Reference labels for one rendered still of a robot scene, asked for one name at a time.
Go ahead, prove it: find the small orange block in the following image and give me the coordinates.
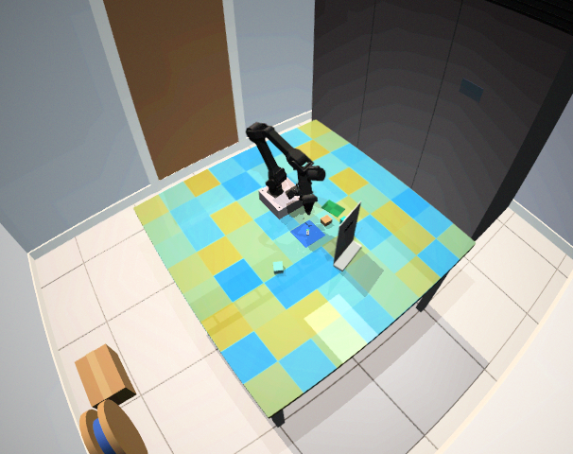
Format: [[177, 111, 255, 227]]
[[321, 215, 333, 227]]

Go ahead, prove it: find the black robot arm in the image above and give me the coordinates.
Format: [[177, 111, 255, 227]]
[[246, 122, 325, 200]]

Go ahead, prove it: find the dark grey panel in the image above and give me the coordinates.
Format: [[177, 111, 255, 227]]
[[333, 202, 361, 271]]

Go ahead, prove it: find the green flat square mat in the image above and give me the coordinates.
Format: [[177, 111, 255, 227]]
[[321, 200, 345, 217]]

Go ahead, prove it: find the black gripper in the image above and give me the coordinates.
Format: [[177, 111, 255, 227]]
[[298, 180, 318, 215]]

